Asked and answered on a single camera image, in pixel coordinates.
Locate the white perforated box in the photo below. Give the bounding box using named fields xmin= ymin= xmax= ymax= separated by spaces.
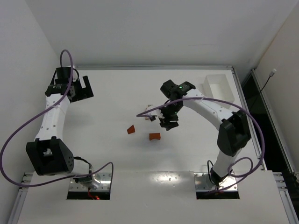
xmin=202 ymin=74 xmax=235 ymax=103

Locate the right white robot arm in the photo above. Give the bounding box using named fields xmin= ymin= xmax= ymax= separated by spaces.
xmin=159 ymin=100 xmax=251 ymax=186

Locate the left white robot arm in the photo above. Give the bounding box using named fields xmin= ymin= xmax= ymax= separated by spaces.
xmin=26 ymin=67 xmax=101 ymax=190

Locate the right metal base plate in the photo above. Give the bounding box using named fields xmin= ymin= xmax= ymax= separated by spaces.
xmin=194 ymin=172 xmax=238 ymax=193

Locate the metal base plate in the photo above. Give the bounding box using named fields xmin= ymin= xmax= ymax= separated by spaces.
xmin=69 ymin=173 xmax=112 ymax=193
xmin=194 ymin=172 xmax=238 ymax=193

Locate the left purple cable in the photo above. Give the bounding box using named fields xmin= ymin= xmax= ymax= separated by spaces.
xmin=0 ymin=49 xmax=114 ymax=187

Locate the purple cable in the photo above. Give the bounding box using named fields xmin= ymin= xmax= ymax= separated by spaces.
xmin=0 ymin=49 xmax=114 ymax=187
xmin=136 ymin=98 xmax=266 ymax=194

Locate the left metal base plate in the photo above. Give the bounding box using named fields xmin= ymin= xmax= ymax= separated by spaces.
xmin=69 ymin=173 xmax=112 ymax=193

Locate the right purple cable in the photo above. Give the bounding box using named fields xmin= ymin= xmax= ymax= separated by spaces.
xmin=136 ymin=98 xmax=266 ymax=194

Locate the black wall cable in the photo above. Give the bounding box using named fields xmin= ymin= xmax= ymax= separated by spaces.
xmin=242 ymin=68 xmax=277 ymax=117

